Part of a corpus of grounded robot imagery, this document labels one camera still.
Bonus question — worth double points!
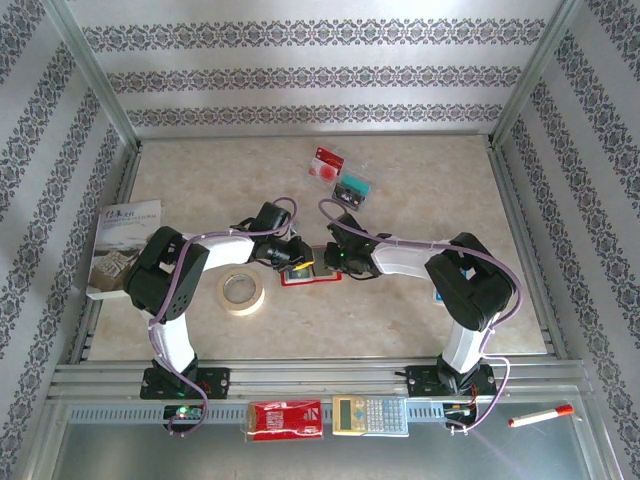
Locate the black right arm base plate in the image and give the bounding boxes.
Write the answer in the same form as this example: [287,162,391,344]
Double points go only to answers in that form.
[405,364,499,399]

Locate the aluminium corner post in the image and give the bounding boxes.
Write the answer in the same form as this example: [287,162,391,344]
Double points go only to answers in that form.
[42,0,144,151]
[487,0,584,149]

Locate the grey slotted cable duct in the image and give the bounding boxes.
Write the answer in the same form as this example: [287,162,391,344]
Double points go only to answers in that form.
[67,402,479,424]

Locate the aluminium side rail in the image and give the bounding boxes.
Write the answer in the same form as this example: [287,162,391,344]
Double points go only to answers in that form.
[67,144,144,364]
[487,142,569,361]

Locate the grey white book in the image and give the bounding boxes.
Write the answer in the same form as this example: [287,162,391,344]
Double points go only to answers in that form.
[85,199,164,301]

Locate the red card holder clear sleeves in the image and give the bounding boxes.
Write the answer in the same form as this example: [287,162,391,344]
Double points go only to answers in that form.
[279,243,345,288]

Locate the aluminium rail below wallpaper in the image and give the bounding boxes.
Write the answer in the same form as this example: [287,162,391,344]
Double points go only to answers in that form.
[134,130,496,144]

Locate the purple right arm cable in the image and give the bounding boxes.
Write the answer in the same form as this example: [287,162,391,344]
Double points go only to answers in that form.
[318,198,524,436]

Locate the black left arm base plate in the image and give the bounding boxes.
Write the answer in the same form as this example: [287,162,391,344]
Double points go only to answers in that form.
[139,367,232,401]

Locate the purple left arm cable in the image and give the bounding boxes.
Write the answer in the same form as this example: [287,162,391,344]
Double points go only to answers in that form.
[147,196,300,437]

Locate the teal card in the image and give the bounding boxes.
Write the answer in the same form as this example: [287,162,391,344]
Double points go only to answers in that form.
[339,172,375,197]

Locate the small circuit board green light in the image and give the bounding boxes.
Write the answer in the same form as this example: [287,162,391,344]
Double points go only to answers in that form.
[163,403,204,422]

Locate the aluminium mounting rail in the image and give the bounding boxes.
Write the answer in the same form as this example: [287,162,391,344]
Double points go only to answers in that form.
[47,357,594,401]

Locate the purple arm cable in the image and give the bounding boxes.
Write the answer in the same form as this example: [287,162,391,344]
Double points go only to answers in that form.
[318,198,524,436]
[147,196,300,437]

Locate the grey metal panel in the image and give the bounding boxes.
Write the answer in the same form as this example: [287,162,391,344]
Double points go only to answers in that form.
[44,399,611,480]

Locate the beige masking tape roll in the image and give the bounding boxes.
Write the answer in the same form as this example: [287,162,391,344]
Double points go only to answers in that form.
[216,267,266,317]

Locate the white marker red cap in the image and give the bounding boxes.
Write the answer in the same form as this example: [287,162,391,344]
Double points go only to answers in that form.
[508,404,575,429]

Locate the red packet in clear wrap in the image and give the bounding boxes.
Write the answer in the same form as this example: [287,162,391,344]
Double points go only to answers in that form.
[243,398,325,444]

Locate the beige grey calculator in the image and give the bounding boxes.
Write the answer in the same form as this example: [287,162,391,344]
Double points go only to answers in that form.
[331,394,410,438]

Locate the clear plastic card tray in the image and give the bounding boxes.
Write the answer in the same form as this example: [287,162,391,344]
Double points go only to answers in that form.
[304,144,377,212]

